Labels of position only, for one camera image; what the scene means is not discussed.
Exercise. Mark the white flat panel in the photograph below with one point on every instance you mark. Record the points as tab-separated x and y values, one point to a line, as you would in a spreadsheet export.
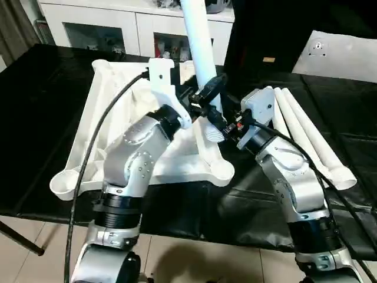
341	59

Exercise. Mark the black metal stand leg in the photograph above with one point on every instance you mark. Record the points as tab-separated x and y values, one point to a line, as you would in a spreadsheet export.
23	239

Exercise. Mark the white plastic table top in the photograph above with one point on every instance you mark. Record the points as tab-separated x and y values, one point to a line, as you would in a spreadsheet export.
200	162

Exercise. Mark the white cabinet with glass doors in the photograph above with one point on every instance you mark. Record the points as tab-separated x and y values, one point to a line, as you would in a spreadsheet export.
135	23

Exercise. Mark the black work mat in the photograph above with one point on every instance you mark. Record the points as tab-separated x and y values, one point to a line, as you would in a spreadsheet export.
35	118

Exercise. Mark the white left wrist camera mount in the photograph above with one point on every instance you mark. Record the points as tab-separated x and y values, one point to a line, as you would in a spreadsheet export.
162	82

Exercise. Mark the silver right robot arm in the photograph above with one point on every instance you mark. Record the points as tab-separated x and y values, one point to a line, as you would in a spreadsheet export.
294	188

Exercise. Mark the small yellow label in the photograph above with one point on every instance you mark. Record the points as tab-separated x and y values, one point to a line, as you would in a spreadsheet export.
269	59

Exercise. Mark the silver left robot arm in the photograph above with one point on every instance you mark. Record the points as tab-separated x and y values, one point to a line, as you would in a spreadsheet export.
132	159

